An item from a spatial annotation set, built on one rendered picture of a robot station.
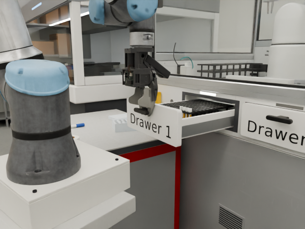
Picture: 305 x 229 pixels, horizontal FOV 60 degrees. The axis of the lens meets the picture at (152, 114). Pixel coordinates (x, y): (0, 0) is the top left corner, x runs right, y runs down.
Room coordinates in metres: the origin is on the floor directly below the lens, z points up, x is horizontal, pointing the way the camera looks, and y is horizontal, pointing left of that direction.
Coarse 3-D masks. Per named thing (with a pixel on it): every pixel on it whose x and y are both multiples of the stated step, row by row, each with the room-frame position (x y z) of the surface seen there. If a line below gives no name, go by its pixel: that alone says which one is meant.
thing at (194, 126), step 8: (232, 104) 1.01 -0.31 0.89; (216, 112) 0.86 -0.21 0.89; (224, 112) 0.87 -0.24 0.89; (232, 112) 0.90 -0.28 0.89; (184, 120) 0.77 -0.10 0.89; (192, 120) 0.79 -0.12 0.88; (200, 120) 0.81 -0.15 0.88; (208, 120) 0.83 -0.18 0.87; (216, 120) 0.85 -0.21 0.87; (224, 120) 0.87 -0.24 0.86; (232, 120) 0.89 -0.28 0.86; (184, 128) 0.77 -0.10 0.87; (192, 128) 0.78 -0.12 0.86; (200, 128) 0.80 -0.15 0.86; (208, 128) 0.83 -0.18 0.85; (216, 128) 0.85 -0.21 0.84; (224, 128) 0.87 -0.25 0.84; (184, 136) 0.77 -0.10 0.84
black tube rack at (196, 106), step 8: (168, 104) 0.98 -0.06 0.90; (176, 104) 0.99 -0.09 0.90; (184, 104) 0.98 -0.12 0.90; (192, 104) 0.98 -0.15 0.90; (200, 104) 0.98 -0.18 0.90; (208, 104) 0.98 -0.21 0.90; (216, 104) 0.98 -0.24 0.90; (224, 104) 0.99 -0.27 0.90; (200, 112) 0.86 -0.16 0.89; (208, 112) 0.91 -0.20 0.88
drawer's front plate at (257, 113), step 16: (256, 112) 0.81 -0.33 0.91; (272, 112) 0.77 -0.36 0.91; (288, 112) 0.73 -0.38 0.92; (304, 112) 0.71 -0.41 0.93; (256, 128) 0.81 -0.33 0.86; (272, 128) 0.76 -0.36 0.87; (288, 128) 0.72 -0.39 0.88; (304, 128) 0.69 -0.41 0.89; (288, 144) 0.72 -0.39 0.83; (304, 144) 0.69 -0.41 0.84
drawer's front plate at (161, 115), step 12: (132, 108) 0.93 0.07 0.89; (156, 108) 0.81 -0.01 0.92; (168, 108) 0.76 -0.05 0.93; (132, 120) 0.93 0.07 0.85; (144, 120) 0.87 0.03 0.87; (156, 120) 0.81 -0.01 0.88; (168, 120) 0.76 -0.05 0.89; (180, 120) 0.73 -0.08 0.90; (144, 132) 0.87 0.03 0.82; (180, 132) 0.73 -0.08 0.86; (180, 144) 0.73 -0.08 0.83
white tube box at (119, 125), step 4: (112, 120) 1.15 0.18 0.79; (116, 120) 1.16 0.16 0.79; (120, 120) 1.15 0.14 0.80; (124, 120) 1.15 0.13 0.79; (112, 124) 1.15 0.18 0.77; (116, 124) 1.08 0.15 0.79; (120, 124) 1.08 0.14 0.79; (124, 124) 1.09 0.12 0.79; (116, 128) 1.08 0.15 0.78; (120, 128) 1.08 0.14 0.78; (124, 128) 1.09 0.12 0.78; (128, 128) 1.09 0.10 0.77
